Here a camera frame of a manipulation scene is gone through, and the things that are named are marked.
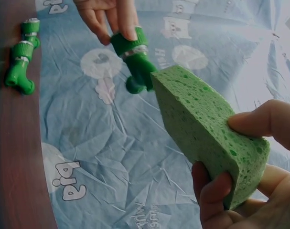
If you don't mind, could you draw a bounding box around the person's right hand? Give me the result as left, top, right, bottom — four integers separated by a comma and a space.
192, 99, 290, 229

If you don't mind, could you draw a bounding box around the person's left hand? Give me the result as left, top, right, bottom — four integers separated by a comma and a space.
74, 0, 140, 46

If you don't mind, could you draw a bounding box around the green plastic faucet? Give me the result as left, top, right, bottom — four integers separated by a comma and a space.
4, 40, 38, 95
110, 24, 159, 95
21, 18, 41, 49

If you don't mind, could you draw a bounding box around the light green sponge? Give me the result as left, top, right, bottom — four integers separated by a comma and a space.
150, 64, 271, 211

